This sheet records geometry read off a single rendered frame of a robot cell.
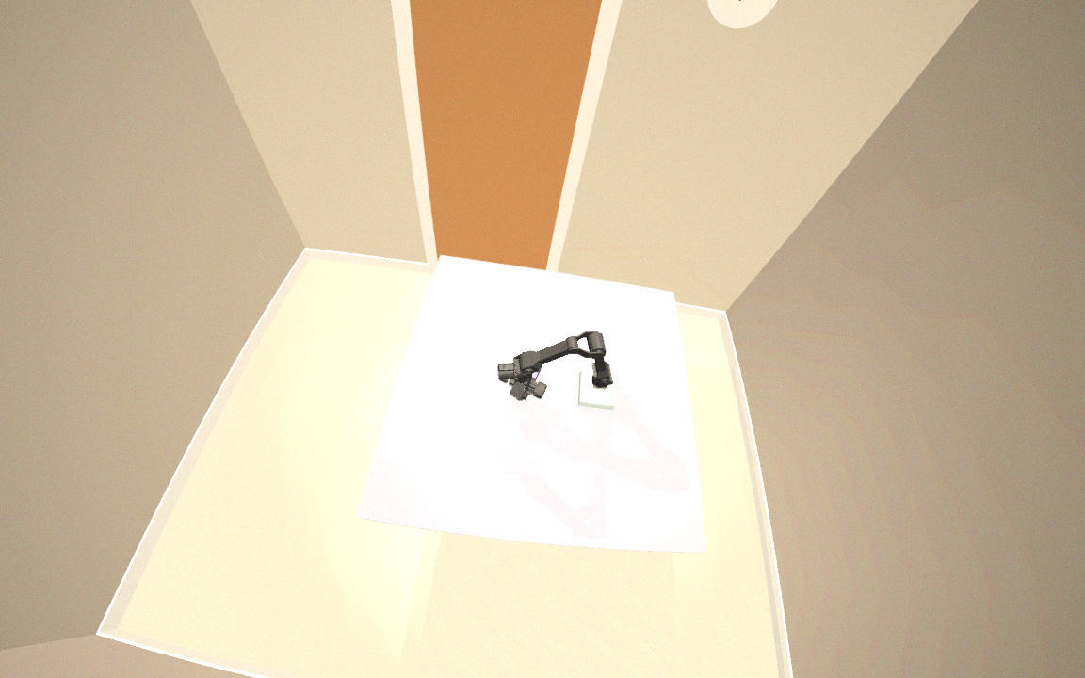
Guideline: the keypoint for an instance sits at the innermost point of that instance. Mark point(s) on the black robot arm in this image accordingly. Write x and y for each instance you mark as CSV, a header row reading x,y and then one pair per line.
x,y
528,362

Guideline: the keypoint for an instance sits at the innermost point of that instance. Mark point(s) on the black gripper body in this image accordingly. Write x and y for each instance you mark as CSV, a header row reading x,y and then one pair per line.
x,y
539,390

